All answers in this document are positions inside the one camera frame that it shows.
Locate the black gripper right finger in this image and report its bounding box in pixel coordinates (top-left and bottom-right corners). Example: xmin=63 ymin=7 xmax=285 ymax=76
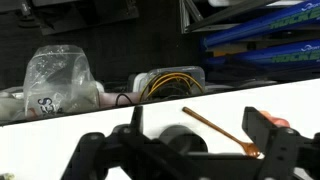
xmin=241 ymin=106 xmax=320 ymax=180

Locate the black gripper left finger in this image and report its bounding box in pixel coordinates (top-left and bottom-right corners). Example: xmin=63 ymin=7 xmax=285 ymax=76
xmin=59 ymin=105 xmax=188 ymax=180

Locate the wooden spoon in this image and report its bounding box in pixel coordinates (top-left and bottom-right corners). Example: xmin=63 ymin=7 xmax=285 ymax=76
xmin=181 ymin=106 xmax=261 ymax=159

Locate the orange plastic cup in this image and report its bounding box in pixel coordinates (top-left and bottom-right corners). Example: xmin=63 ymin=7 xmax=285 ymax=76
xmin=259 ymin=110 xmax=291 ymax=129

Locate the pink plastic container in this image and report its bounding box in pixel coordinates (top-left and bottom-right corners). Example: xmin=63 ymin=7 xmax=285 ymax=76
xmin=99 ymin=91 xmax=141 ymax=108

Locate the clear plastic bag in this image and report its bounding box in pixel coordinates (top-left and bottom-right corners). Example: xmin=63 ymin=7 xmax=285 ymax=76
xmin=23 ymin=44 xmax=101 ymax=118

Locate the white plastic container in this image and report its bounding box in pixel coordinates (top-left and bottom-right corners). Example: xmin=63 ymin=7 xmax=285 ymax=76
xmin=128 ymin=72 xmax=150 ymax=94

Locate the blue hockey box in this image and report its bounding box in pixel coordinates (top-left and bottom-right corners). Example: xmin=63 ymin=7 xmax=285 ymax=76
xmin=204 ymin=39 xmax=320 ymax=73
xmin=201 ymin=0 xmax=320 ymax=50

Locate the yellow cable bundle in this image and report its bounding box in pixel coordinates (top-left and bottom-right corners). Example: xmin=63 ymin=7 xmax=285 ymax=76
xmin=139 ymin=71 xmax=204 ymax=101

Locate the clear bin with cables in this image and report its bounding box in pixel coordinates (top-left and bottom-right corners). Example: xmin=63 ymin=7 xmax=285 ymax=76
xmin=133 ymin=65 xmax=206 ymax=103

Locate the aluminium extrusion frame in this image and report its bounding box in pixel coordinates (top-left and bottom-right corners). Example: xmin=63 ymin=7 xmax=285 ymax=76
xmin=179 ymin=0 xmax=205 ymax=35

